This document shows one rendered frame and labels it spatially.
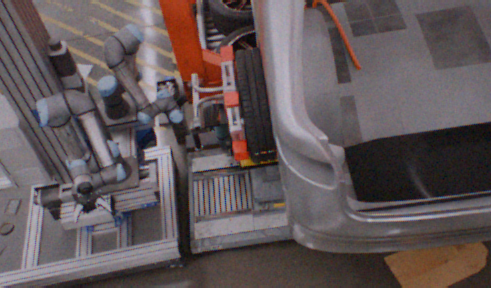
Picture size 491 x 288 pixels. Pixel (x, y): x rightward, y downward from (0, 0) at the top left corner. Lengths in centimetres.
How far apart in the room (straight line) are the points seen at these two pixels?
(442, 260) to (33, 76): 250
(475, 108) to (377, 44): 63
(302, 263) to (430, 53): 146
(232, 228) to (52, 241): 112
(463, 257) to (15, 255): 270
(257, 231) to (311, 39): 137
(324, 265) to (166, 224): 101
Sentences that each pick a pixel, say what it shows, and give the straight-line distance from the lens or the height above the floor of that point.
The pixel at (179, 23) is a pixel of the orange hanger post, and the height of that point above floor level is 118.
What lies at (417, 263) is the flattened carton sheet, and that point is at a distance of 388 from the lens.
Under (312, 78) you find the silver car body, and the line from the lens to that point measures 306.
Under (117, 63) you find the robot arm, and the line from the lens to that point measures 326.
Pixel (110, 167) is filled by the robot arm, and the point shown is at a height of 117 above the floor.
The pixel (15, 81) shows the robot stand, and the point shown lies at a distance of 317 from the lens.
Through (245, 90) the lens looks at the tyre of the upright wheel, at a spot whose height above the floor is 114.
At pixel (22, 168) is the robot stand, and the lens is 355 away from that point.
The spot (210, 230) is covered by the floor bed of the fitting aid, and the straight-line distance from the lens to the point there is 398.
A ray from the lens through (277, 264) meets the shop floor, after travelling 388.
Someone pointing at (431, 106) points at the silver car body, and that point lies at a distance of 337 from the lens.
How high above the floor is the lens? 337
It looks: 49 degrees down
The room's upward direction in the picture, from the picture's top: 11 degrees counter-clockwise
